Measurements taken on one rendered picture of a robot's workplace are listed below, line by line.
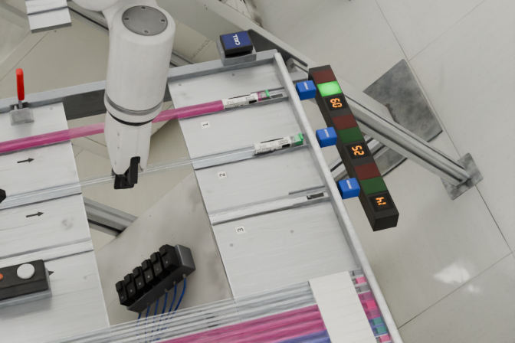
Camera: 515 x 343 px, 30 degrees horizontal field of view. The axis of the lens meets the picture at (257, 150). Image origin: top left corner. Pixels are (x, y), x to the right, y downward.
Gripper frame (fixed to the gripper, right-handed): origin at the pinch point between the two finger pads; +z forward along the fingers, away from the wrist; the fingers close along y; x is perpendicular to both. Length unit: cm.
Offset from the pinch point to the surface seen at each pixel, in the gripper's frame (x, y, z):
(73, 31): 10, -96, 56
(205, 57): 48, -96, 68
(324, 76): 38.0, -14.2, -4.4
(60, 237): -10.8, 8.5, 3.3
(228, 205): 14.6, 9.2, -1.2
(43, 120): -10.1, -15.6, 3.2
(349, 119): 38.8, -3.7, -4.5
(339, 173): 53, -21, 32
